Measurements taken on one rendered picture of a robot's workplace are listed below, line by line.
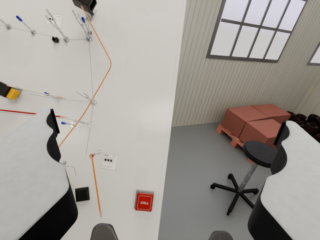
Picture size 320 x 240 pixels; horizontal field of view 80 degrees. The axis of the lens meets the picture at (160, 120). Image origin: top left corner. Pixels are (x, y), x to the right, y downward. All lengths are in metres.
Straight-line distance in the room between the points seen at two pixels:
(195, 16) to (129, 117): 2.03
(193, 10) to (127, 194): 2.17
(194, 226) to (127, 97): 1.54
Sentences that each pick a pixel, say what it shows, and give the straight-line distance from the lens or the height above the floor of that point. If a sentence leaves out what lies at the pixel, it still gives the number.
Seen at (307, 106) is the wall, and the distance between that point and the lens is 5.06.
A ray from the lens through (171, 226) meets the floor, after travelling 1.92.
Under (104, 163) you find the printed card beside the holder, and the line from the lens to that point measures 0.65.
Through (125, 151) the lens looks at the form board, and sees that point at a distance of 0.64.
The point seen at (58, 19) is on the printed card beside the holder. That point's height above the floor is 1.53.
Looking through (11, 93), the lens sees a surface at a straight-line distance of 0.68.
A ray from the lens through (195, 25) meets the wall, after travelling 2.55.
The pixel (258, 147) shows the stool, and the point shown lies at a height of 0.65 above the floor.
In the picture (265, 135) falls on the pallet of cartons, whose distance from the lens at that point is 2.75.
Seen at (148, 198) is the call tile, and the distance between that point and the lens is 0.63.
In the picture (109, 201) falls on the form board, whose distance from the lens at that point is 0.68.
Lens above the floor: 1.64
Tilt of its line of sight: 31 degrees down
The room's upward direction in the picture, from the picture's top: 11 degrees clockwise
